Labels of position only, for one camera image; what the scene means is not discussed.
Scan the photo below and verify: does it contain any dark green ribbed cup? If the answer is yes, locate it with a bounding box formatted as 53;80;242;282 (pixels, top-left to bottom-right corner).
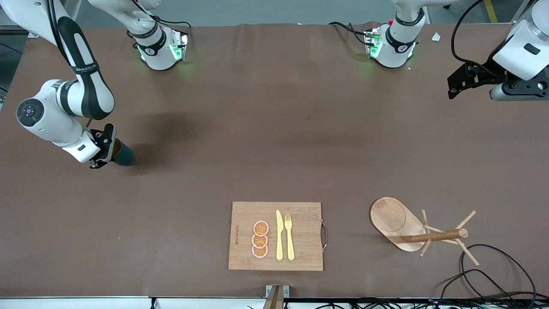
112;139;135;167

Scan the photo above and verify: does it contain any wooden mug tree stand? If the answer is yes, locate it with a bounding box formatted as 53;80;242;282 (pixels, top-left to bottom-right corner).
370;197;480;267

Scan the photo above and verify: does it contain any yellow plastic knife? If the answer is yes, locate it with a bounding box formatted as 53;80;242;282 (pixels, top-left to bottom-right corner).
276;210;284;261

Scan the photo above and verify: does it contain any yellow plastic fork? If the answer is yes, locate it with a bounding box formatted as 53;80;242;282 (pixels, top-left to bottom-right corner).
285;214;296;261

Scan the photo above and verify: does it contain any bamboo cutting board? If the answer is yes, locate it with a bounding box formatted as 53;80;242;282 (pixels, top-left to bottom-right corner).
228;201;329;272

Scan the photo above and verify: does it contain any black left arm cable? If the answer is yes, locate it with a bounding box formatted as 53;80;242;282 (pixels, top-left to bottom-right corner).
451;0;507;74

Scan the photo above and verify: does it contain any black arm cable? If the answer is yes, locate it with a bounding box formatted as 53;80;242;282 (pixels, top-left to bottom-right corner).
451;0;507;74
135;0;192;40

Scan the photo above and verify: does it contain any aluminium frame profile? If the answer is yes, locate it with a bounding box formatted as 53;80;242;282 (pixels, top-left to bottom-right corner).
0;24;39;38
512;0;539;30

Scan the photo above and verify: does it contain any metal base connector bracket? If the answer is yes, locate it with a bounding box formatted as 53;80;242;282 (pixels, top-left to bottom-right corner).
169;29;190;61
364;27;384;59

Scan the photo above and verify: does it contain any black base cable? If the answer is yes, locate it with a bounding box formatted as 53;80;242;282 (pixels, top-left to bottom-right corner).
329;21;374;46

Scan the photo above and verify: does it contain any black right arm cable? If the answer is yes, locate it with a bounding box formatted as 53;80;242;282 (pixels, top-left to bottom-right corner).
135;0;192;40

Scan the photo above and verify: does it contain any black looped table cable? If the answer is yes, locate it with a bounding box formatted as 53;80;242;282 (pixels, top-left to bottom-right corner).
460;244;537;303
437;269;522;307

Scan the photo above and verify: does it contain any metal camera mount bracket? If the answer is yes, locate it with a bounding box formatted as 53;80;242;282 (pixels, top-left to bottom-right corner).
262;285;290;309

